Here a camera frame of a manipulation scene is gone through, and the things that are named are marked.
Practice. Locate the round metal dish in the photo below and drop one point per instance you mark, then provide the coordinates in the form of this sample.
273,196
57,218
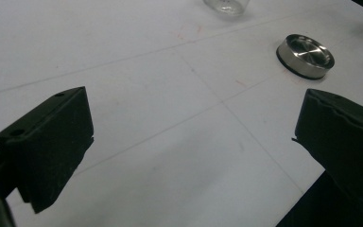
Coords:
305,56

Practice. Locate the white table board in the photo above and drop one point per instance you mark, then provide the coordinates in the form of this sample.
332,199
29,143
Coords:
170,110

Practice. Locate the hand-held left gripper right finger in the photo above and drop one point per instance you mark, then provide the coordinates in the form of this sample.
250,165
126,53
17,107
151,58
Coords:
343,142

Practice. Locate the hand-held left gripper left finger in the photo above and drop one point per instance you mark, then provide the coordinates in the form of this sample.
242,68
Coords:
47,142

